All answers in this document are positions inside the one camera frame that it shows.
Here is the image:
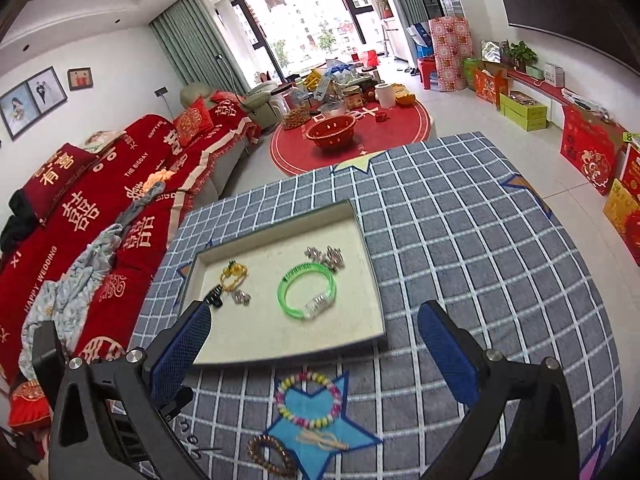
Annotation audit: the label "sofa with red cover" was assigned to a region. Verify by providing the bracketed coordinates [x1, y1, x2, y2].
[0, 92, 264, 392]

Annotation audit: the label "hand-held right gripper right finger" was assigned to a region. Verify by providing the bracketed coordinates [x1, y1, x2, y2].
[416, 300, 581, 480]

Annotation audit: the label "black clothing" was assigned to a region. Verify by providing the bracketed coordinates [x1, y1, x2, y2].
[0, 190, 49, 254]

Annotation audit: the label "red rectangular pillow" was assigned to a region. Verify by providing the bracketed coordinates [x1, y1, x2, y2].
[19, 142, 99, 221]

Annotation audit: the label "beige recliner chair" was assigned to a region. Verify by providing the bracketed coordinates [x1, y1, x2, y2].
[179, 79, 281, 129]

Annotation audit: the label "clear snack jar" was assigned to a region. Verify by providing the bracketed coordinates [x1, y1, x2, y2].
[272, 90, 311, 129]

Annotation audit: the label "green translucent bracelet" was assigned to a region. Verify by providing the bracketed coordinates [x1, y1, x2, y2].
[277, 262, 335, 321]

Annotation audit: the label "orange gift box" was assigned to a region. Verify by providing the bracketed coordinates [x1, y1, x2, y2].
[602, 178, 640, 266]

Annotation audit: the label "light blue blanket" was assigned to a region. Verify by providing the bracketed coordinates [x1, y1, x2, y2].
[19, 179, 166, 376]

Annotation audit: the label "red patterned square cushion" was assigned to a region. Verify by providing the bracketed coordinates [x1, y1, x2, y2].
[172, 97, 211, 149]

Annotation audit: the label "red plastic basket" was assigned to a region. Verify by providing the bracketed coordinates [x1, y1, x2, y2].
[304, 113, 359, 154]

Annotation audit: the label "round red table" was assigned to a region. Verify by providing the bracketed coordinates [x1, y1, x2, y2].
[269, 92, 434, 177]

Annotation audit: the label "red cushion with round emblem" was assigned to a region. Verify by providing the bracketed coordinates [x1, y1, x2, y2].
[7, 379, 54, 429]

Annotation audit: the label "white paper roll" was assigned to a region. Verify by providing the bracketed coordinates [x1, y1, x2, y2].
[374, 81, 398, 110]

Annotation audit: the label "small framed wall photo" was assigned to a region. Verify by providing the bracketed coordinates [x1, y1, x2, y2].
[67, 67, 94, 91]

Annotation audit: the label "grey plaid cloth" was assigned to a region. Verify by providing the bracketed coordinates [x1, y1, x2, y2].
[127, 131, 626, 480]

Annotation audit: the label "colourful bead bracelet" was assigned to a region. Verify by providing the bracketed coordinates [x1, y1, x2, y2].
[273, 370, 345, 430]

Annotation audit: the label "large red gift box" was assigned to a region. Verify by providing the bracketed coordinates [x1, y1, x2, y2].
[559, 104, 629, 196]

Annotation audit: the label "wedding photo frame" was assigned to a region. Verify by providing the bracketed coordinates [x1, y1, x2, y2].
[0, 82, 39, 141]
[25, 66, 69, 115]

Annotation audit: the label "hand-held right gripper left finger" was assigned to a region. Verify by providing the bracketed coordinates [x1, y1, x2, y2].
[47, 301, 213, 480]

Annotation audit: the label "shallow grey cardboard box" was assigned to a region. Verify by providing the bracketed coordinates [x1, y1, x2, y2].
[177, 198, 390, 370]

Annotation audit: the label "black television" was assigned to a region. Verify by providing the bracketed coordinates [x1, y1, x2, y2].
[489, 0, 640, 61]

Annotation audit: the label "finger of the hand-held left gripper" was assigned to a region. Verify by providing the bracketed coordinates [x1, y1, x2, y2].
[30, 318, 69, 392]

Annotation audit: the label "brown wooden bead bracelet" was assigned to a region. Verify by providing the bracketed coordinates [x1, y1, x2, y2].
[246, 434, 299, 479]

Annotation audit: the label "beige tassel cord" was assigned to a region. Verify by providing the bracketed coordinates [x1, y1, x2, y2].
[294, 429, 351, 451]

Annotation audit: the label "green flat boxes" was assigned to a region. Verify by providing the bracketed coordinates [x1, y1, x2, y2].
[498, 90, 550, 132]

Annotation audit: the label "red plastic stool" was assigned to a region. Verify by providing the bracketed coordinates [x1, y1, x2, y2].
[417, 57, 441, 90]

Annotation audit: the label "silver pendant chain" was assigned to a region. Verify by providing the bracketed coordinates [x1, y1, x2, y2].
[304, 246, 332, 272]

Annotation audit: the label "potted green plant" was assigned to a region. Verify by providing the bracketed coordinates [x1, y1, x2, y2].
[502, 39, 539, 72]

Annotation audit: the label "gold yellow bracelet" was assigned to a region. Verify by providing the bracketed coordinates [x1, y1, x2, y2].
[219, 261, 250, 294]

